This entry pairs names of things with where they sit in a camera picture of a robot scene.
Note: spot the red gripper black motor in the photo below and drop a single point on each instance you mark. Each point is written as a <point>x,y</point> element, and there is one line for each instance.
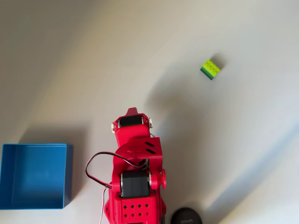
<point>132,132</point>

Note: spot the blue box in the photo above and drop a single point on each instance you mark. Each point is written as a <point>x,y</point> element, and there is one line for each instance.
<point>35,177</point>

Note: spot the yellow-green toy brick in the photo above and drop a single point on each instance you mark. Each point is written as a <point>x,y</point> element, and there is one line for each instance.
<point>211,67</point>

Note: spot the black round device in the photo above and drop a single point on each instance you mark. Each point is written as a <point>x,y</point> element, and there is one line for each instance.
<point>185,217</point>

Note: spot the red robot arm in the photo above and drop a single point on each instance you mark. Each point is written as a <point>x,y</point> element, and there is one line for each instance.
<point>137,211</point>

